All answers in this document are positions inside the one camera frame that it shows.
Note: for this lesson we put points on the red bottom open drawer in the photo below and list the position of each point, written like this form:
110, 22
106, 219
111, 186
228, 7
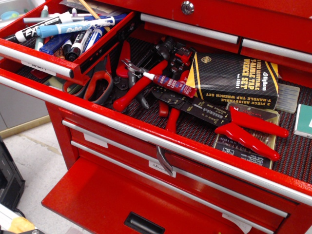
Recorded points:
111, 201

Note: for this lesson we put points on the red grey handled scissors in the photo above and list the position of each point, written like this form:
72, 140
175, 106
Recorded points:
100, 84

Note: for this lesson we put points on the black equipment case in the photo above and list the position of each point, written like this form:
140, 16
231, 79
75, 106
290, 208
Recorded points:
11, 182

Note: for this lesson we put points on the black crimping tool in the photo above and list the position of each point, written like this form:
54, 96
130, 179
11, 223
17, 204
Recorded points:
178, 56

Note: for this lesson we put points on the dark blue Expo marker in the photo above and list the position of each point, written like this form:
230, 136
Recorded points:
97, 33

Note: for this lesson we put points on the yellow object at corner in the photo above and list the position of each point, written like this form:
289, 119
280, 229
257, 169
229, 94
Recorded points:
20, 225

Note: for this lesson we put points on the light blue Expo marker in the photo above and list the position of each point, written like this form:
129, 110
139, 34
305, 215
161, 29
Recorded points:
71, 27

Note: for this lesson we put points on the clear plastic bit case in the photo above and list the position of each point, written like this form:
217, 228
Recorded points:
287, 98

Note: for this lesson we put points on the small red upper drawer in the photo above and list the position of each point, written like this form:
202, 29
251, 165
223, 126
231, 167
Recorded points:
73, 71

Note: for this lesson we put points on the red metal tool chest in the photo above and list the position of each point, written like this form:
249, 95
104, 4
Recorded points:
182, 119

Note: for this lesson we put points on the black tap wrench set box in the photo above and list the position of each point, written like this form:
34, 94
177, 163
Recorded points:
224, 78

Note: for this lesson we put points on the red handled wire stripper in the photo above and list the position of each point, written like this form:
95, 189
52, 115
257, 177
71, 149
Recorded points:
229, 122

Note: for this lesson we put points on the metal hook on drawer handle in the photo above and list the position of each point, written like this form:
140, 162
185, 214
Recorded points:
160, 153

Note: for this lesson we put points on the silver round key lock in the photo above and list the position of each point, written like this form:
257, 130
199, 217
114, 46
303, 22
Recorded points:
187, 7

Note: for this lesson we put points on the red threadlocker glue tube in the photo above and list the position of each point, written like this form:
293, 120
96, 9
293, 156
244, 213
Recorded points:
171, 84

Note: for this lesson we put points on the red handled pliers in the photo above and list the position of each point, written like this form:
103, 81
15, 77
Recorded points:
124, 101

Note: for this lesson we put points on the large red open drawer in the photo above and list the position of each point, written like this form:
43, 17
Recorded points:
130, 127

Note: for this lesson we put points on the blue flat marker case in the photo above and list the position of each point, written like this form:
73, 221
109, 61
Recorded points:
55, 43

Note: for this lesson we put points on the wooden pencil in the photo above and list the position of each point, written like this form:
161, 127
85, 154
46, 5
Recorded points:
89, 9

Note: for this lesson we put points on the green white small box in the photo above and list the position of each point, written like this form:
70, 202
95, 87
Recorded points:
303, 123

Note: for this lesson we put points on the black capped white marker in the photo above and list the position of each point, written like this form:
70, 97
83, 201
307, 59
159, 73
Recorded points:
78, 45

